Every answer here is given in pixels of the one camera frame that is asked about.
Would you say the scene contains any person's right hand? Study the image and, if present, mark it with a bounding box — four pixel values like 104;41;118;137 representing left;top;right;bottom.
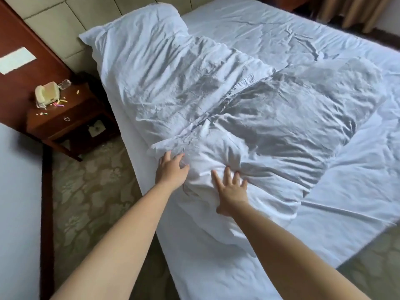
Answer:
211;166;250;218

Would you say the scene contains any person's left hand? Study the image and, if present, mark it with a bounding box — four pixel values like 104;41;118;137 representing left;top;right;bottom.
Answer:
155;150;190;193

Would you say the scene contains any white duvet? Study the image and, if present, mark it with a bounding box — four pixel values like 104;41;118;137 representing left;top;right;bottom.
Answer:
90;2;388;247

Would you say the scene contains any white bed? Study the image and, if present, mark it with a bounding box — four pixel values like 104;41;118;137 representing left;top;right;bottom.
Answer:
106;0;400;300

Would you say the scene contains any person's left forearm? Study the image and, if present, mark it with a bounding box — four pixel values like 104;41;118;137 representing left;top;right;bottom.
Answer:
50;184;175;300

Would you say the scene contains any person's right forearm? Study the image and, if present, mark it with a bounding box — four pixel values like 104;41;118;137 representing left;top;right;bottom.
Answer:
232;204;371;300

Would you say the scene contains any white slipper packet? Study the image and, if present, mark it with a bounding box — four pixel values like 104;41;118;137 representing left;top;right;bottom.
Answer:
88;120;106;137

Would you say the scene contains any wooden nightstand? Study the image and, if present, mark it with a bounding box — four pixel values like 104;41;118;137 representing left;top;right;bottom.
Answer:
26;82;119;162
265;0;312;12

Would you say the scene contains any black round ashtray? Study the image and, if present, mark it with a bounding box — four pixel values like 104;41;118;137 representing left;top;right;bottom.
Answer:
75;71;95;85

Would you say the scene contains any scatter of small coloured pieces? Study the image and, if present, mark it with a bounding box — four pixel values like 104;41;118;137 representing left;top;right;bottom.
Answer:
36;90;80;116

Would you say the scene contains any beige telephone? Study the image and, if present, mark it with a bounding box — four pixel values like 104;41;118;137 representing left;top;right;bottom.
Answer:
34;81;60;109

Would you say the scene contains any white pillow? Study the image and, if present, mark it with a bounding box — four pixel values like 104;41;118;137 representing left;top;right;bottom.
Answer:
78;2;188;53

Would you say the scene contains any beige padded headboard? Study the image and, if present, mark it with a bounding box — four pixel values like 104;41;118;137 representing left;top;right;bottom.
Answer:
1;0;219;78

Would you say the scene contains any beige curtain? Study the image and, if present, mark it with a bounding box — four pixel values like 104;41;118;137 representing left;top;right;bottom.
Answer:
317;0;394;33

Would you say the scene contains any white wall switch panel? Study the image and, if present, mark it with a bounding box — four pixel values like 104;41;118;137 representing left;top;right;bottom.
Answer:
0;46;38;75

